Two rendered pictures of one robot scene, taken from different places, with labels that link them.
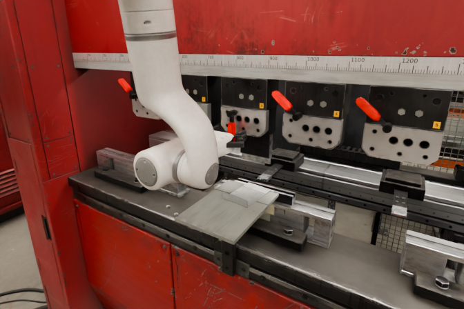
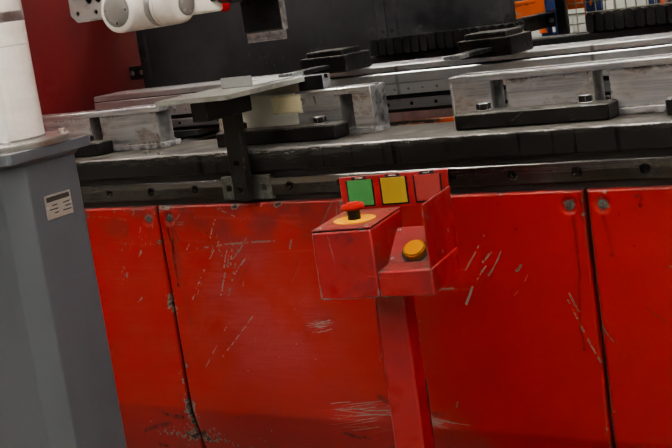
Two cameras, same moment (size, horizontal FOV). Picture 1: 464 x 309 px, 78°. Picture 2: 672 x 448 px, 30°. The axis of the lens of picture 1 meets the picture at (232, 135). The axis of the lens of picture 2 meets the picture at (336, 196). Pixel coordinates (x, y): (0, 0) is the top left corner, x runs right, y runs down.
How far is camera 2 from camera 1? 184 cm
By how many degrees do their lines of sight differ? 8
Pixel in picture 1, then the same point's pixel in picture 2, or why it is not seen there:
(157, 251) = (136, 233)
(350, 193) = (437, 86)
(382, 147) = not seen: outside the picture
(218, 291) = (238, 249)
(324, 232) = (367, 108)
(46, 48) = not seen: outside the picture
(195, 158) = not seen: outside the picture
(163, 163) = not seen: outside the picture
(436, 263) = (482, 92)
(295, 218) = (329, 105)
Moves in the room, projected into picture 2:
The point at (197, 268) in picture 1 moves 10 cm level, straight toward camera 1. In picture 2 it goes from (203, 226) to (204, 234)
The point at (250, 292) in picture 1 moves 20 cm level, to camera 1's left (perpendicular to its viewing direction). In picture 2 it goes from (278, 220) to (180, 233)
